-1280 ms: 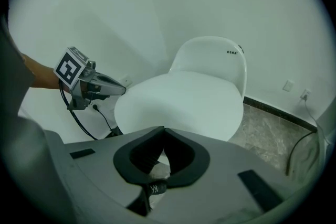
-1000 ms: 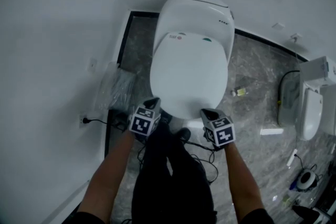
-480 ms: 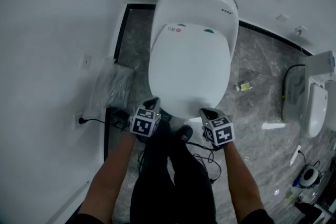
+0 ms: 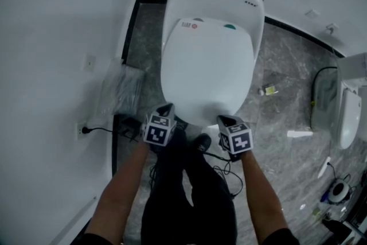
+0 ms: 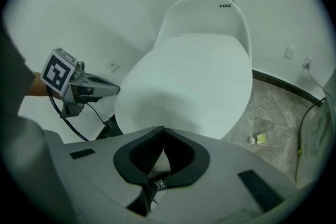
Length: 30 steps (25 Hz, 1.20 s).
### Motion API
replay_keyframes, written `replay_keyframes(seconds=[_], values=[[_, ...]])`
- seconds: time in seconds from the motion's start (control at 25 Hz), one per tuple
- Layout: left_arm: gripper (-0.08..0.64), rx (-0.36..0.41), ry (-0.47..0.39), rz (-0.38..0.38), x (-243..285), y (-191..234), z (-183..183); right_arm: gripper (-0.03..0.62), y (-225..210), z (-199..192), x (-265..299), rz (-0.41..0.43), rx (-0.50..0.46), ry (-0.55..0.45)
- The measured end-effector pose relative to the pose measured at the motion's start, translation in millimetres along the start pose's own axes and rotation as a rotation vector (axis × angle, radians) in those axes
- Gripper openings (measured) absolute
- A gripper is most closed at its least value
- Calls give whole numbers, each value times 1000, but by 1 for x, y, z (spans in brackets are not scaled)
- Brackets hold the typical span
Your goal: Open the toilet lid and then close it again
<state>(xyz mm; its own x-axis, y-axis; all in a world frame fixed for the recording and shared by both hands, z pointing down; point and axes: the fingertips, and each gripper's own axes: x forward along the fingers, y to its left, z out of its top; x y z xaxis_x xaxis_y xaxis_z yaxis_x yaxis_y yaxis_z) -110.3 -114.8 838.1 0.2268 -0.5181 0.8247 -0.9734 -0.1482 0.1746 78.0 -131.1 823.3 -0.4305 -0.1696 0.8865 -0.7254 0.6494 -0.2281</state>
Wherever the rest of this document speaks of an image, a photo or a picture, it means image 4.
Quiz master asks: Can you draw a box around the clear plastic bag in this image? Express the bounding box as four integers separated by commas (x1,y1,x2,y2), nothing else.
96,56,145,123

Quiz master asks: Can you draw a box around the person's leg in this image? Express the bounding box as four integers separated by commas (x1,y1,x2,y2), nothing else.
183,150,239,245
142,134,196,245

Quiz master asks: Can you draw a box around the black looped cable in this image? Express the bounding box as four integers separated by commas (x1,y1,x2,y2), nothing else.
310,65,338,131

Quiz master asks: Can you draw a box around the dark equipment case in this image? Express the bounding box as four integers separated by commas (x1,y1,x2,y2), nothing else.
321,217,355,239

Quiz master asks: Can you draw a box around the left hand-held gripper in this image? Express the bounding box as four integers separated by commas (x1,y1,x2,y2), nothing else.
142,103,178,153

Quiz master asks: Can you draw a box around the right hand-held gripper black cable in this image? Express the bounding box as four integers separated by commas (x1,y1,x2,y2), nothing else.
205,150,245,200

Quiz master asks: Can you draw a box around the black power adapter cable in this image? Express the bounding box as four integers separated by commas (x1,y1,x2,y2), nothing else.
81,116,144,143

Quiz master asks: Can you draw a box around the person's right leg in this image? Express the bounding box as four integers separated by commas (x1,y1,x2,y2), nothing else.
183,150,239,245

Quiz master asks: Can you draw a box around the person's left black shoe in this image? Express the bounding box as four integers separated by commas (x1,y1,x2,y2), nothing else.
171,119,189,138

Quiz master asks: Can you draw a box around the white power strip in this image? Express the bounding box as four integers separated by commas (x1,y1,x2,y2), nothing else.
319,155,332,179

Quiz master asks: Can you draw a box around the white toilet lid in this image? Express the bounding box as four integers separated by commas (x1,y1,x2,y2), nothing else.
159,17,255,127

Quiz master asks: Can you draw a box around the person's right black shoe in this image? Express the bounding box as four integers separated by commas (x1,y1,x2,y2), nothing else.
192,134,213,153

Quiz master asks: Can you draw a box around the person's black shoe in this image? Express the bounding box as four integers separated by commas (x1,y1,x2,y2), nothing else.
192,134,213,153
171,119,189,138

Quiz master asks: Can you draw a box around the person's left leg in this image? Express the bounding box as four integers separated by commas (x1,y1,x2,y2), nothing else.
142,134,196,245

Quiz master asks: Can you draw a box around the hand-held gripper black cable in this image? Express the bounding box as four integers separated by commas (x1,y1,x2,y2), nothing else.
148,151,161,192
205,150,245,200

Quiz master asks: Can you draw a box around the person's black shirt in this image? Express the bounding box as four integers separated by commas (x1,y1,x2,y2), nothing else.
81,227,301,245

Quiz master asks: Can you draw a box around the white blank wall plate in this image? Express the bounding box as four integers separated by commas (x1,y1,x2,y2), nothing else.
83,53,97,72
304,9,321,20

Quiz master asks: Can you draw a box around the person's left forearm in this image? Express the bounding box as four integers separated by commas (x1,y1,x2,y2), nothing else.
84,142,150,243

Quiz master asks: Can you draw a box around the white round device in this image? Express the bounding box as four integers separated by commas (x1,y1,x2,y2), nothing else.
329,178,353,205

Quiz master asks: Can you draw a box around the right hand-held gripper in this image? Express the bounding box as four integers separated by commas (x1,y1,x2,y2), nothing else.
217,114,253,164

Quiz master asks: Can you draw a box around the person's right forearm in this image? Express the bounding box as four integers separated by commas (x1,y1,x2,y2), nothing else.
240,150,289,239

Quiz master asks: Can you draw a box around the left hand-held gripper black cable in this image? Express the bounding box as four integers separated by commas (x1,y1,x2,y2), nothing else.
148,151,161,192

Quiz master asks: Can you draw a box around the white wall outlet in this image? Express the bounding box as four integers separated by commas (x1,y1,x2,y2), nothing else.
75,122,87,141
326,22,340,36

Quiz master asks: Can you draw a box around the white tank toilet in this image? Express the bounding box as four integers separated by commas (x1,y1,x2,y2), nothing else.
310,53,367,150

